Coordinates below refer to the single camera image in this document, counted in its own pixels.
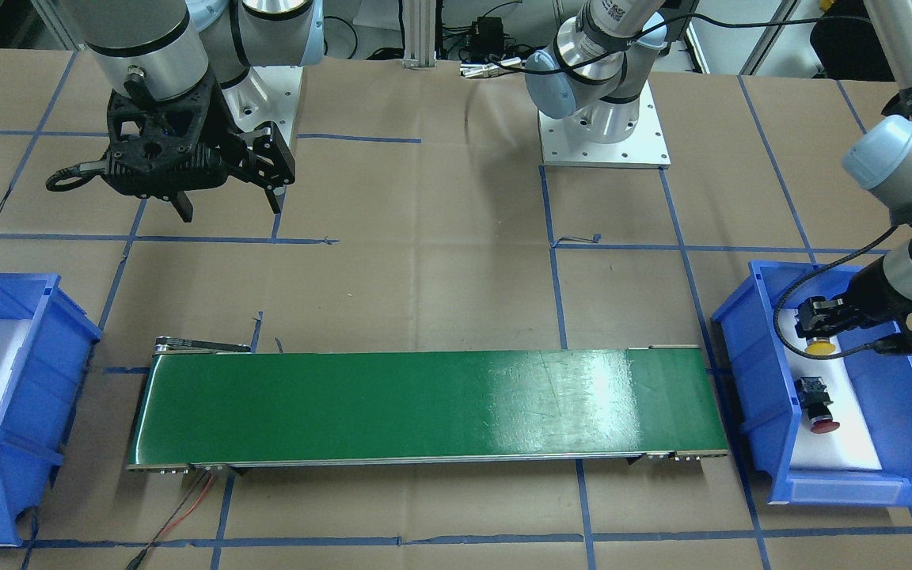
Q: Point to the white foam pad source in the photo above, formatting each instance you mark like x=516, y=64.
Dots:
x=848, y=448

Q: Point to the blue source bin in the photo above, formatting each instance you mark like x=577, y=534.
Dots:
x=772, y=413

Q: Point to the yellow mushroom push button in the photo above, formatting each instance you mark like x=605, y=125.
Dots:
x=820, y=345

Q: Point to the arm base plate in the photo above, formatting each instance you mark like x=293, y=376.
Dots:
x=267, y=94
x=624, y=136

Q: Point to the green conveyor belt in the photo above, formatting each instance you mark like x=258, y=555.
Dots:
x=216, y=410

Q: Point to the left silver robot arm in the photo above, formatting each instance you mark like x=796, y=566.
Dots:
x=594, y=58

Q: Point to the blue destination bin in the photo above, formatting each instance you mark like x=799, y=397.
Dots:
x=37, y=409

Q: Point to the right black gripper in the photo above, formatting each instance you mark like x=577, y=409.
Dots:
x=217, y=125

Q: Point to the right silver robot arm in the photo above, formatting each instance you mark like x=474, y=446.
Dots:
x=175, y=43

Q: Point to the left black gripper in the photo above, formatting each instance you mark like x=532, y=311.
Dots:
x=862, y=302

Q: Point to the red mushroom push button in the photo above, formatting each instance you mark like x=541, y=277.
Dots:
x=814, y=400

